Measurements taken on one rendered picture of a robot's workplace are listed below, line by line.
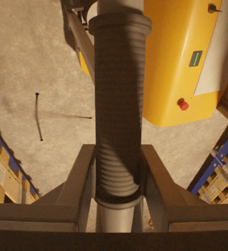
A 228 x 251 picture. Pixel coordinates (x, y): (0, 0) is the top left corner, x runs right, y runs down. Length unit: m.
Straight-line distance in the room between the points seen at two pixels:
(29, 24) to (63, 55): 0.31
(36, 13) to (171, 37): 0.99
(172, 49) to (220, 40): 0.18
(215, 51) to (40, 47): 1.16
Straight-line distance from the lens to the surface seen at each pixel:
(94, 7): 1.00
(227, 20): 0.77
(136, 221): 0.18
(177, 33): 0.69
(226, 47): 0.82
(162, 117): 0.87
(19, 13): 1.45
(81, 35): 0.68
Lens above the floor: 1.41
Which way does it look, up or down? 43 degrees down
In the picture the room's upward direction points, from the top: 158 degrees clockwise
